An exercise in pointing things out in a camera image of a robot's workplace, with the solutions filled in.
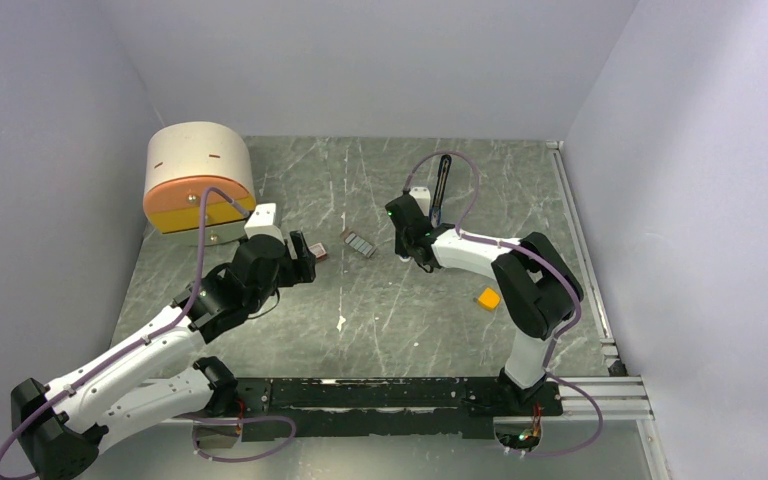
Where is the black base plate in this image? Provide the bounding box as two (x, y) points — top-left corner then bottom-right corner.
(170, 376), (564, 444)

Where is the beige drawer cabinet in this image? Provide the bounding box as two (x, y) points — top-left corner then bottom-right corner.
(143, 121), (257, 239)

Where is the red white staple box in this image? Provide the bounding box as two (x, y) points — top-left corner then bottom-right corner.
(309, 242), (328, 262)

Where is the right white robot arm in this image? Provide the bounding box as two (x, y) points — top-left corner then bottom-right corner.
(385, 193), (584, 414)

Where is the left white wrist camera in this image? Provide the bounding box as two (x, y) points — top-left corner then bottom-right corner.
(244, 203), (285, 243)

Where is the aluminium side rail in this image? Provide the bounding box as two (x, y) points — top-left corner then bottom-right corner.
(545, 140), (629, 377)

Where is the staple tray with staples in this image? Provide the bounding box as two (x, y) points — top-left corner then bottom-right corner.
(340, 228), (376, 258)

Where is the orange yellow block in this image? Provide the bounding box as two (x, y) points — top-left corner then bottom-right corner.
(475, 287), (502, 311)

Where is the blue stapler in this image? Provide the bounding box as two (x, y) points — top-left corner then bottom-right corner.
(429, 154), (452, 227)

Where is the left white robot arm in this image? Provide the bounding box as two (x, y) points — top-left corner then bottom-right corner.
(5, 231), (315, 479)

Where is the aluminium front rail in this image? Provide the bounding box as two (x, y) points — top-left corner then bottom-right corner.
(69, 374), (654, 425)

